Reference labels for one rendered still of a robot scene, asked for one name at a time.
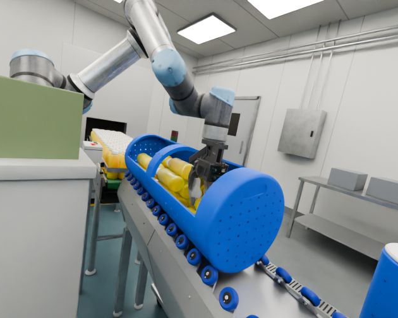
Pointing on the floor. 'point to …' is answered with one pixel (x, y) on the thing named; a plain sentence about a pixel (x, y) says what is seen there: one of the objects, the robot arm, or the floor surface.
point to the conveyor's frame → (102, 194)
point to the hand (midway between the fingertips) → (198, 200)
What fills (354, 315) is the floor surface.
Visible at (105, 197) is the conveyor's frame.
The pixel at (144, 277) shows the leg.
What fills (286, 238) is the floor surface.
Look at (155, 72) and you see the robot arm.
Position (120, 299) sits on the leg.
